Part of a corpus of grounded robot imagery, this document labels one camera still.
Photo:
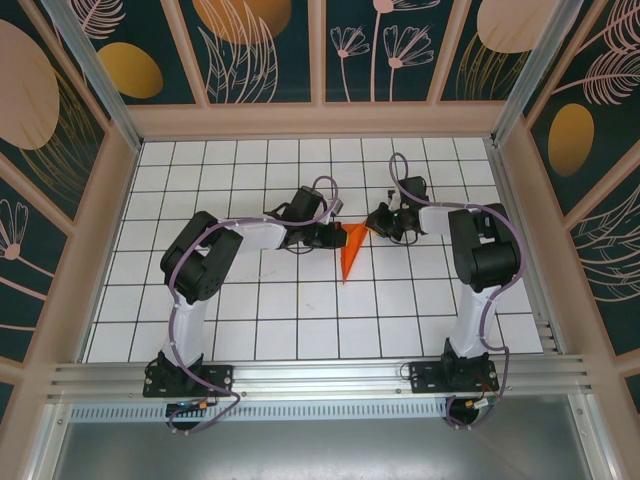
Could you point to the orange cloth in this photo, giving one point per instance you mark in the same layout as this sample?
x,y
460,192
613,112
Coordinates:
x,y
350,255

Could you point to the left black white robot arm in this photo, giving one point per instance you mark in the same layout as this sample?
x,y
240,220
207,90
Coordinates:
x,y
187,330

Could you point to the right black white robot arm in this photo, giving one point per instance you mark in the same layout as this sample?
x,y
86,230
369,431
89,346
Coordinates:
x,y
470,325

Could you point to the grey metal shelf sheet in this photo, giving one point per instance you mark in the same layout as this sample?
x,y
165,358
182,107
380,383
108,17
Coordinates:
x,y
320,450

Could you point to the small electronics board with connector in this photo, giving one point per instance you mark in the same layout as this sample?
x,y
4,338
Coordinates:
x,y
472,404
182,406

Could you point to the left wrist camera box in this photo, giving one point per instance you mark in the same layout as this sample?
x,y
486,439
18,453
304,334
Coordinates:
x,y
337,206

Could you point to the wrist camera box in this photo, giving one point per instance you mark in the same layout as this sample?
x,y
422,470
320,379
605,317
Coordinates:
x,y
337,206
395,200

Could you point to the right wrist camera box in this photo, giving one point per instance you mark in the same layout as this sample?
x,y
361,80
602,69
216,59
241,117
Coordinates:
x,y
395,200

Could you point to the aluminium table side rail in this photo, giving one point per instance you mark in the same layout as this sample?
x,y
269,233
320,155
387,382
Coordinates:
x,y
530,280

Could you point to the long aluminium mounting rail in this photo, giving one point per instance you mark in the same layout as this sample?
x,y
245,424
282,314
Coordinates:
x,y
320,380

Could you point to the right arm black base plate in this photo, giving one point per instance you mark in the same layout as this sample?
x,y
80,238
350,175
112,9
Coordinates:
x,y
425,380

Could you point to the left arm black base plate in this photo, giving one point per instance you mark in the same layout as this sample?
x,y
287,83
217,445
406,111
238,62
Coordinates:
x,y
220,380

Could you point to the aluminium corner post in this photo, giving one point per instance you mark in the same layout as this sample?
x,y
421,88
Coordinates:
x,y
95,70
538,70

